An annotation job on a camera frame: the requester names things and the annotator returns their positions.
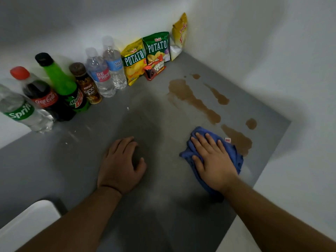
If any person's left hand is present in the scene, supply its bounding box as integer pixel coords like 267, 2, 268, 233
97, 136, 147, 195

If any person's right hand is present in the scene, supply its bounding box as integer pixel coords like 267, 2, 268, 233
190, 133, 239, 194

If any blue cleaning cloth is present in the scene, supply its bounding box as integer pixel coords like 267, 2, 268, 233
180, 126, 244, 197

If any person's left forearm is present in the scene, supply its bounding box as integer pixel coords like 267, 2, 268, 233
16, 186, 123, 252

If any person's right forearm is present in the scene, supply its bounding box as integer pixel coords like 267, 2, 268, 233
221, 177, 336, 252

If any broad brown spill patch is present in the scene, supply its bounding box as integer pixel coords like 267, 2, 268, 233
220, 124, 253, 157

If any narrow brown spill streak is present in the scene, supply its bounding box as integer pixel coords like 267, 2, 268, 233
204, 83, 230, 105

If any large brown liquid spill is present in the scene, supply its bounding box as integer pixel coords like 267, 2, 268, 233
167, 79, 221, 125

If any brown coffee drink bottle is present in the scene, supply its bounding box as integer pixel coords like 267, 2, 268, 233
69, 62, 103, 104

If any water bottle red blue label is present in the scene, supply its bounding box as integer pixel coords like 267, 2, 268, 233
85, 47, 117, 98

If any water bottle light blue label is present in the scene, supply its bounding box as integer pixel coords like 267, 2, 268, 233
102, 36, 128, 90

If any red chocolate snack packet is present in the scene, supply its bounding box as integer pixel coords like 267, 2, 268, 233
143, 55, 166, 81

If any yellow potato chip bag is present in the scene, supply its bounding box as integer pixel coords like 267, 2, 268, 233
120, 38, 147, 86

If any green soda bottle black cap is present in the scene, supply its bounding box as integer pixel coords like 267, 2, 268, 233
35, 52, 91, 113

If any cola bottle red cap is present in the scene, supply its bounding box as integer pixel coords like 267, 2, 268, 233
10, 66, 76, 122

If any green potato chip bag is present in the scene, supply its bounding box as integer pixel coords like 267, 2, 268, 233
142, 31, 171, 64

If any clear soda bottle green label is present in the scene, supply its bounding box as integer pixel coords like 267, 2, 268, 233
0, 84, 54, 134

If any yellow white snack bag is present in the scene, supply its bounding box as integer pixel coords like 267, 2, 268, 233
169, 12, 188, 61

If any white rounded plastic object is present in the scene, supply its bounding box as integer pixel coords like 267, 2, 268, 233
0, 200, 61, 252

